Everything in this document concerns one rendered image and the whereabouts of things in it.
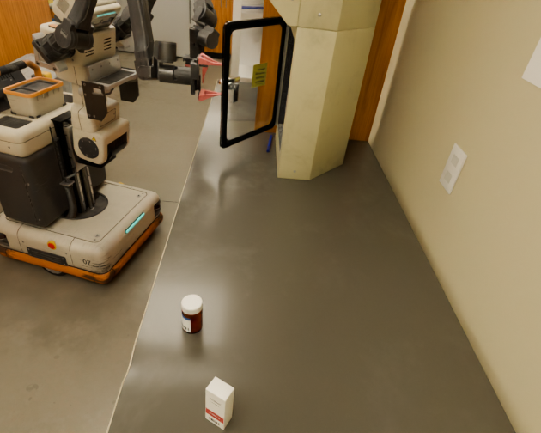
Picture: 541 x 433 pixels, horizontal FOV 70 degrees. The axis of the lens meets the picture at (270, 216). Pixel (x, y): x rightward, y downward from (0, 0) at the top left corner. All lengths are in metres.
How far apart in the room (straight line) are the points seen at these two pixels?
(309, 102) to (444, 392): 0.83
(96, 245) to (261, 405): 1.51
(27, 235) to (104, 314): 0.56
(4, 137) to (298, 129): 1.32
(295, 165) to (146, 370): 0.80
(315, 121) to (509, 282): 0.69
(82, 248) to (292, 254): 1.34
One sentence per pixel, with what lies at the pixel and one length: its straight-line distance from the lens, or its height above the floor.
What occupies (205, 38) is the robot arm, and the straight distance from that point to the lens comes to 1.56.
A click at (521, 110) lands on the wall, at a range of 0.95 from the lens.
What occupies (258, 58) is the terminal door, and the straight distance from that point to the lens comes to 1.38.
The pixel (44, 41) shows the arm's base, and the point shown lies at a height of 1.21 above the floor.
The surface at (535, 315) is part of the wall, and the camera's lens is 0.87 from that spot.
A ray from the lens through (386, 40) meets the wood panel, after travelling 1.61.
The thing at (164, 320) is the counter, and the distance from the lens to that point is 0.85.
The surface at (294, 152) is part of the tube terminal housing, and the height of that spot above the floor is 1.04.
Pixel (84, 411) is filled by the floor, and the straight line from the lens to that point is 1.88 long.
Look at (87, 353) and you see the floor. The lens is 2.03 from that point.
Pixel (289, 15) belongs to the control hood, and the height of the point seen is 1.44.
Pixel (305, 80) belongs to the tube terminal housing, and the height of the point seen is 1.27.
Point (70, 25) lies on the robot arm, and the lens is 1.61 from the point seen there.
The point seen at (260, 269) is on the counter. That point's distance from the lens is 0.96.
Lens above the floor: 1.60
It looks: 36 degrees down
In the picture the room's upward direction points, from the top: 7 degrees clockwise
